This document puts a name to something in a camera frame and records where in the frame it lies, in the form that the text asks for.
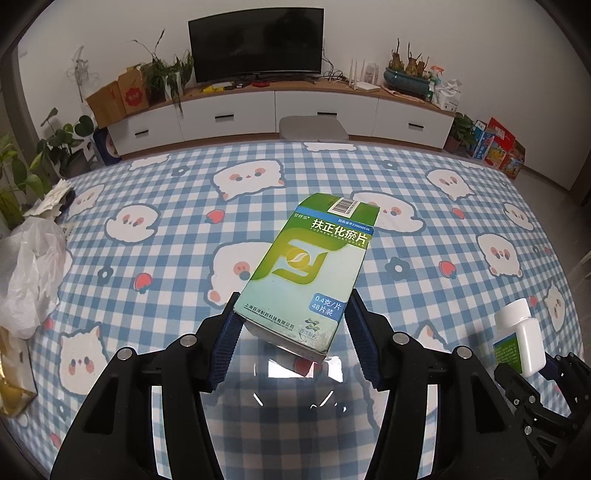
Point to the blue bonsai planter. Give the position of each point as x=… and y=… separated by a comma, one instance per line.
x=408, y=75

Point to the white green tablet box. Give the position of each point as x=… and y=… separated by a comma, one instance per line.
x=298, y=294

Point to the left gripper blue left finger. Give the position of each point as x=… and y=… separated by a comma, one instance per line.
x=225, y=330

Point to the gold box at table edge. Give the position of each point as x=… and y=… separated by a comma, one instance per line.
x=18, y=387

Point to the white wooden tv cabinet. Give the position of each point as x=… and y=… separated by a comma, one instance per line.
x=259, y=110

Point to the black flat screen television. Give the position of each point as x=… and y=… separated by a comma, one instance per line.
x=261, y=41

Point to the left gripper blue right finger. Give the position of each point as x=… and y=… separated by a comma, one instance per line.
x=364, y=327

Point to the white wifi router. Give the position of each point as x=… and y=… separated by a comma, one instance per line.
x=363, y=75

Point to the large leafy green houseplant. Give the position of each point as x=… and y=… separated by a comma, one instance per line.
x=63, y=149

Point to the small floor potted plant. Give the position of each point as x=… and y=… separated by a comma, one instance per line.
x=461, y=133

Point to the brown cardboard boxes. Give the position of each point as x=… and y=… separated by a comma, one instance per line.
x=119, y=99

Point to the white plastic bag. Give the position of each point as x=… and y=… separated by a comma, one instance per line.
x=33, y=262

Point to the colourful boxes on floor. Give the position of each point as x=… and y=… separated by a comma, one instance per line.
x=497, y=147

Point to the grey stool cushion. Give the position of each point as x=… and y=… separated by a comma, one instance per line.
x=318, y=128

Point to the blue checkered cartoon tablecloth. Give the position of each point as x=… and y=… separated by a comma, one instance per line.
x=160, y=243

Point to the white bag on cabinet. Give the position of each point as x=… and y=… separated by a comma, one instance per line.
x=446, y=94

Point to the white plastic medicine bottle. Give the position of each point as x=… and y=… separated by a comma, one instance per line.
x=518, y=339

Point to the potted plant on cabinet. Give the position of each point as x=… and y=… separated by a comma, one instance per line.
x=162, y=80

